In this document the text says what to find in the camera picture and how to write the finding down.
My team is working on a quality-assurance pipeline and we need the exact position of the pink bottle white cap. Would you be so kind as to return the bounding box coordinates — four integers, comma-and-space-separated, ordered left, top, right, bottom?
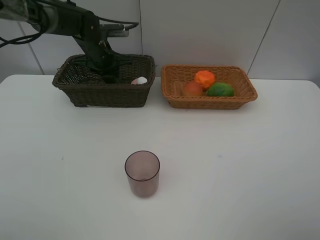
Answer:
131, 76, 148, 85

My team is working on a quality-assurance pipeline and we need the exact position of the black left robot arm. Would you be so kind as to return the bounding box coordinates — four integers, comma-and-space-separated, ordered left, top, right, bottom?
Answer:
0, 0, 138, 76

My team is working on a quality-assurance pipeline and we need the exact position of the orange mandarin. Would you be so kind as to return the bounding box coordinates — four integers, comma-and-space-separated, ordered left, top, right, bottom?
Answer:
194, 70, 216, 91

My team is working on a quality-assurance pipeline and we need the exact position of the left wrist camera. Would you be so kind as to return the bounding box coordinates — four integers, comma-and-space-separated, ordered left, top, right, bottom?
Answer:
99, 24, 129, 39

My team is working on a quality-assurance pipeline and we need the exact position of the black rectangular bottle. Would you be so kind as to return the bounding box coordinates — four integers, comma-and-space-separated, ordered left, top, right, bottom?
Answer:
102, 74, 119, 84

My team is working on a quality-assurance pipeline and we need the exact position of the red orange peach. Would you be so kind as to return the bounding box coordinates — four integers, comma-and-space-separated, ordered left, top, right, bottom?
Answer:
182, 81, 203, 97

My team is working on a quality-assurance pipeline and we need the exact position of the dark brown wicker basket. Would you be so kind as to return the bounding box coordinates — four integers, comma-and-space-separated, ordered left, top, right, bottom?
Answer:
52, 54, 156, 108

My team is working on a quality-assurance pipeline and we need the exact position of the orange wicker basket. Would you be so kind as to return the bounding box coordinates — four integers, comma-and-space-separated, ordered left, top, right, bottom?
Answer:
161, 64, 258, 110

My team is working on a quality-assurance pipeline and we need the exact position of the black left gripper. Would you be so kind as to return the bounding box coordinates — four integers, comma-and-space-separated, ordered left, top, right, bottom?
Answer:
73, 37, 132, 75

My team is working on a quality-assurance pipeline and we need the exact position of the purple translucent cup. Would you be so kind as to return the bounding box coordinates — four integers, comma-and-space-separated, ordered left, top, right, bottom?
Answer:
124, 150, 161, 198

